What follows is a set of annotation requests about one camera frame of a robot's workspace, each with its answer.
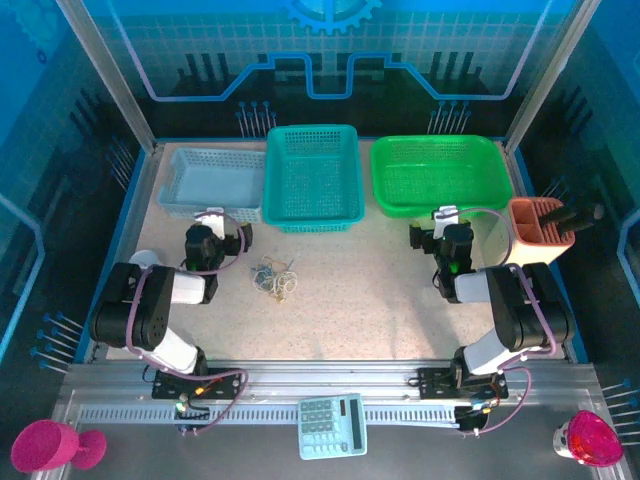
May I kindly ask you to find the aluminium frame post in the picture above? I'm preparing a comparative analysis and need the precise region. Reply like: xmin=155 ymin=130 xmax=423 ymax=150
xmin=503 ymin=0 xmax=604 ymax=151
xmin=54 ymin=0 xmax=159 ymax=154

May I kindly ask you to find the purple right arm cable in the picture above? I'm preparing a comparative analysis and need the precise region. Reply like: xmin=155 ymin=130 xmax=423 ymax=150
xmin=455 ymin=206 xmax=559 ymax=436

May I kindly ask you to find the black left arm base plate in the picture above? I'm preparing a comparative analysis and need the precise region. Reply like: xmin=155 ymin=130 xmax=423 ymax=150
xmin=152 ymin=368 xmax=245 ymax=401

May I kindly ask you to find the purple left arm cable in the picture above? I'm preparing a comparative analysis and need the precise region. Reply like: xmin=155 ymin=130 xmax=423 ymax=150
xmin=124 ymin=209 xmax=250 ymax=435

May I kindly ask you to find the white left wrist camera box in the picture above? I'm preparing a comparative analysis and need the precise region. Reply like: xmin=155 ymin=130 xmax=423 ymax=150
xmin=193 ymin=206 xmax=227 ymax=240

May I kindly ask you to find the thin blue cable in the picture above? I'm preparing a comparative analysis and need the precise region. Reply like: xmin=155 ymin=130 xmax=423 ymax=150
xmin=251 ymin=255 xmax=281 ymax=292
xmin=257 ymin=255 xmax=297 ymax=281

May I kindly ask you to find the aluminium mounting rail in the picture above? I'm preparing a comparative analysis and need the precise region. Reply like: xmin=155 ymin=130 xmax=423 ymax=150
xmin=62 ymin=359 xmax=599 ymax=406

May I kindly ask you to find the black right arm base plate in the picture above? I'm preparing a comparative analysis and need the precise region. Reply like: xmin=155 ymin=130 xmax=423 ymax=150
xmin=417 ymin=368 xmax=510 ymax=401

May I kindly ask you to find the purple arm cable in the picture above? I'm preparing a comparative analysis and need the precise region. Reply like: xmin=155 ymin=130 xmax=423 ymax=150
xmin=455 ymin=206 xmax=559 ymax=436
xmin=124 ymin=209 xmax=250 ymax=435

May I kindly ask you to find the teal plastic basket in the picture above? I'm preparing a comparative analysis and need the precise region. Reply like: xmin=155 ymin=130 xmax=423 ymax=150
xmin=262 ymin=124 xmax=366 ymax=235

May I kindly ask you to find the green plastic basket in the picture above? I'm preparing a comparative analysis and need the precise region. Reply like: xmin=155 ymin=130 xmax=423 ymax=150
xmin=369 ymin=134 xmax=515 ymax=220

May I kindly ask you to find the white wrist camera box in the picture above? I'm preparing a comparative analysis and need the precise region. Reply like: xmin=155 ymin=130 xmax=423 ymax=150
xmin=193 ymin=206 xmax=227 ymax=240
xmin=432 ymin=204 xmax=459 ymax=239

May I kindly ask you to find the thin white cable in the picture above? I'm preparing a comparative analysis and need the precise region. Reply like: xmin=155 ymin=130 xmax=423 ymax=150
xmin=264 ymin=267 xmax=296 ymax=294
xmin=276 ymin=269 xmax=300 ymax=296

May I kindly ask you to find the pale blue plastic basket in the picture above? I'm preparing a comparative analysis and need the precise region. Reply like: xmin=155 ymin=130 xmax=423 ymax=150
xmin=158 ymin=147 xmax=267 ymax=224

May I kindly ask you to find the magenta glossy goblet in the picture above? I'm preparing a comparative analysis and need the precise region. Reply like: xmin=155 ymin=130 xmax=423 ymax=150
xmin=552 ymin=409 xmax=625 ymax=469

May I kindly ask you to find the pink matte goblet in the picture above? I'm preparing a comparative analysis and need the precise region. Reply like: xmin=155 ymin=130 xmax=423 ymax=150
xmin=9 ymin=418 xmax=108 ymax=474

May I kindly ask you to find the pale blue calculator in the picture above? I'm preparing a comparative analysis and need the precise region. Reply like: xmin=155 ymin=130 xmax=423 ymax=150
xmin=298 ymin=393 xmax=369 ymax=461

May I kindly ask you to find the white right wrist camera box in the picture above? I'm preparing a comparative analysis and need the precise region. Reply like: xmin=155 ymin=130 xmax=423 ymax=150
xmin=432 ymin=204 xmax=459 ymax=239

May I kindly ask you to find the black handle in holder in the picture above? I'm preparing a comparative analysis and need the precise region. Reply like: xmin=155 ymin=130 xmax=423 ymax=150
xmin=542 ymin=202 xmax=605 ymax=235

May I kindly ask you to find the slotted grey cable duct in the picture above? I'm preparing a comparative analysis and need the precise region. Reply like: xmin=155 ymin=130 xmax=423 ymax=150
xmin=78 ymin=404 xmax=464 ymax=427

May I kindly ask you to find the terracotta and beige utensil holder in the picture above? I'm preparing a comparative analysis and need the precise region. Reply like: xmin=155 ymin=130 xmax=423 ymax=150
xmin=482 ymin=196 xmax=577 ymax=267

